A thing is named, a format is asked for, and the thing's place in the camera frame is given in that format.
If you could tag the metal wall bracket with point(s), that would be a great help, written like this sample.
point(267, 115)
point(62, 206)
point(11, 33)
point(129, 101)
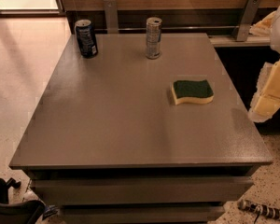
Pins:
point(111, 16)
point(241, 31)

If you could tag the silver energy drink can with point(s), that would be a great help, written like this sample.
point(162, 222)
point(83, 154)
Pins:
point(153, 37)

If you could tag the grey wall shelf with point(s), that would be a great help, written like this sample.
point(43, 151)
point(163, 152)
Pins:
point(223, 41)

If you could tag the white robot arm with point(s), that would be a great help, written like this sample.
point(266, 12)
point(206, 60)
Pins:
point(275, 33)

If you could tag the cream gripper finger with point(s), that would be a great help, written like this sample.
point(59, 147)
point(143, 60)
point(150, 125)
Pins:
point(266, 100)
point(262, 28)

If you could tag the dark blue soda can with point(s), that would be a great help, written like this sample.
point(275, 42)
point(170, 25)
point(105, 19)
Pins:
point(86, 38)

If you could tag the black white striped tool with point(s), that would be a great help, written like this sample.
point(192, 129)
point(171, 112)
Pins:
point(259, 209)

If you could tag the green and yellow sponge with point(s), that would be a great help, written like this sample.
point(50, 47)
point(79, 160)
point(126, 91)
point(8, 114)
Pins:
point(192, 92)

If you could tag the right metal wall bracket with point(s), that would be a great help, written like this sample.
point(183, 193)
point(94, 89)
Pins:
point(241, 31)

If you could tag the left metal wall bracket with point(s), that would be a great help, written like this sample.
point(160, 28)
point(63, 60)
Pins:
point(111, 16)

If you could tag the grey drawer cabinet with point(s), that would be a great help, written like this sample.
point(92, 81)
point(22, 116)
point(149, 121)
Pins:
point(108, 145)

